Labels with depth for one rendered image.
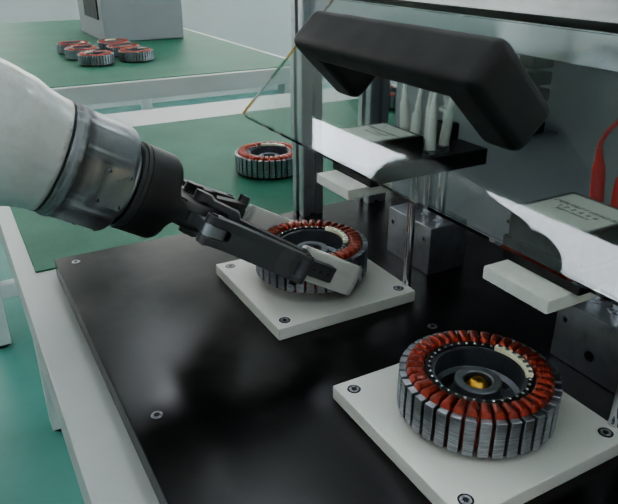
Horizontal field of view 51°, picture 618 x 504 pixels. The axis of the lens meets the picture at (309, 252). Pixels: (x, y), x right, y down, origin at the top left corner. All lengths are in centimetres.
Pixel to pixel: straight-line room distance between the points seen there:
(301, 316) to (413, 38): 41
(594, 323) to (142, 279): 44
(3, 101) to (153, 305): 26
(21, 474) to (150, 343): 113
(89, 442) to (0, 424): 133
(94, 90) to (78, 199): 141
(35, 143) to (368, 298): 33
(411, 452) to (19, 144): 33
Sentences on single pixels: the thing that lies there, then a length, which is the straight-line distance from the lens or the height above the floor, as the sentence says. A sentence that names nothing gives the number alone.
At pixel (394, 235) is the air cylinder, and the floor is 79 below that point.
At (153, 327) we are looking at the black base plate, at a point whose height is 77.
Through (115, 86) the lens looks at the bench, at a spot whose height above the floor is 74.
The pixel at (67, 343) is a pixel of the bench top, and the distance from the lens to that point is 66.
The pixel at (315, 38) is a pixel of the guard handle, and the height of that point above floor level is 105.
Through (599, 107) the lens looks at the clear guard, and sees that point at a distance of 22.
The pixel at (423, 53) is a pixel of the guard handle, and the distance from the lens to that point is 21.
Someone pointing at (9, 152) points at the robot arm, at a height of 96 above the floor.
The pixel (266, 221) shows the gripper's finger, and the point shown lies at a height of 83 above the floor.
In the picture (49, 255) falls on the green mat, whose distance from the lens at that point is 85.
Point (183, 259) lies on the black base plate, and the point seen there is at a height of 77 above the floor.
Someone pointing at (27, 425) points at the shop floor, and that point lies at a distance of 184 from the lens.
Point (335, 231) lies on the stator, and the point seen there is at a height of 82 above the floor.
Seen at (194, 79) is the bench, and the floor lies 74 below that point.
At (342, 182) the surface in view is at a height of 88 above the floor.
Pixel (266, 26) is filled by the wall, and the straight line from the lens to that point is 556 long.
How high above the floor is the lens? 109
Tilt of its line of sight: 25 degrees down
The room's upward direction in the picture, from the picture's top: straight up
